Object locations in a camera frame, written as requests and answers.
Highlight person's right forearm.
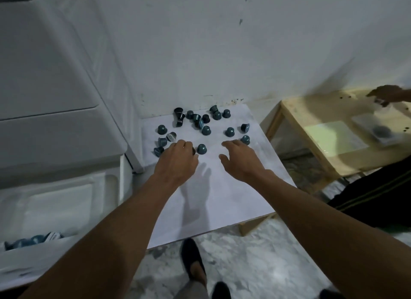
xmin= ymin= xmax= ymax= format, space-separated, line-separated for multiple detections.
xmin=250 ymin=170 xmax=411 ymax=299

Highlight clear plastic sheet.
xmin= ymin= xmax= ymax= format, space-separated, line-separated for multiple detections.
xmin=304 ymin=120 xmax=369 ymax=155

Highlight person's left hand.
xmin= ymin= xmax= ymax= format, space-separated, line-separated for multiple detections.
xmin=153 ymin=139 xmax=200 ymax=188

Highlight person's black right shoe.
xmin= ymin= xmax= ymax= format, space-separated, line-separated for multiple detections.
xmin=211 ymin=281 xmax=232 ymax=299

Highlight person's right hand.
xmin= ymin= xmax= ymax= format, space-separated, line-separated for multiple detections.
xmin=219 ymin=139 xmax=274 ymax=184

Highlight person's black left shoe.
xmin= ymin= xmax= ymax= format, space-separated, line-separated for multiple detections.
xmin=179 ymin=237 xmax=207 ymax=282

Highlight pale wooden side table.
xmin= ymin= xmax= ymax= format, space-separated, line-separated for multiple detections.
xmin=265 ymin=87 xmax=411 ymax=187

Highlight white drawer cabinet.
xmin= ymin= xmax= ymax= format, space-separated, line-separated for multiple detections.
xmin=0 ymin=0 xmax=143 ymax=188

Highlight clear bag with dark object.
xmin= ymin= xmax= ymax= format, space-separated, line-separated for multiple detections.
xmin=351 ymin=112 xmax=406 ymax=146

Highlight row of lidded capsules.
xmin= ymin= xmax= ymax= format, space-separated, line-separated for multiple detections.
xmin=3 ymin=232 xmax=65 ymax=251

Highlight black slipper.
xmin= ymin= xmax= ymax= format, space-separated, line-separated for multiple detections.
xmin=319 ymin=288 xmax=346 ymax=299

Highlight cluster of dark teal capsules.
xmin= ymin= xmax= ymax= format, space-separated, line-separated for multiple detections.
xmin=153 ymin=106 xmax=251 ymax=158

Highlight person's black shoe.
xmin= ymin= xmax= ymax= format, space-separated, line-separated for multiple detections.
xmin=211 ymin=281 xmax=232 ymax=299
xmin=179 ymin=237 xmax=207 ymax=282

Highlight person's left leg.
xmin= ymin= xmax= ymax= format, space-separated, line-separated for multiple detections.
xmin=189 ymin=263 xmax=208 ymax=288

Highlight white marble table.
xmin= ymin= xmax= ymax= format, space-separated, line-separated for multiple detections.
xmin=133 ymin=103 xmax=298 ymax=250

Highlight person's grey shorts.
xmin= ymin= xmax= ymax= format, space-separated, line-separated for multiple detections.
xmin=173 ymin=276 xmax=209 ymax=299

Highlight person's left forearm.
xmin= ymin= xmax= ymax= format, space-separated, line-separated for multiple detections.
xmin=19 ymin=176 xmax=184 ymax=299

